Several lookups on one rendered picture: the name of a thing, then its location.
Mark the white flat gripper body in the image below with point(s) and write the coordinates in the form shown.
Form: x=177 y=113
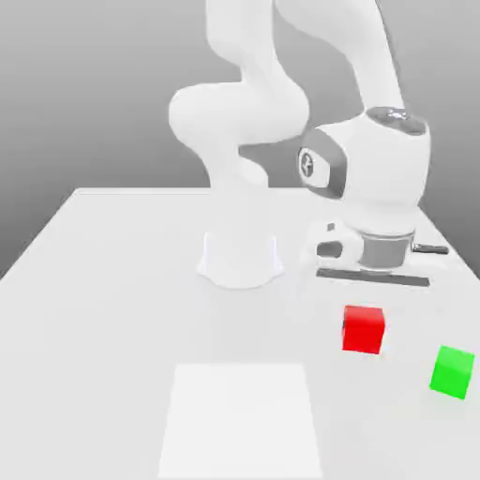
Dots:
x=371 y=278

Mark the small red cube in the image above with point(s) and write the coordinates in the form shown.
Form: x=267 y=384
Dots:
x=363 y=330

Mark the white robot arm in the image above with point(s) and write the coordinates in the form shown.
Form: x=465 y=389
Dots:
x=240 y=112

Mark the small green cube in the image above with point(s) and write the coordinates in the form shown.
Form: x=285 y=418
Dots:
x=451 y=372

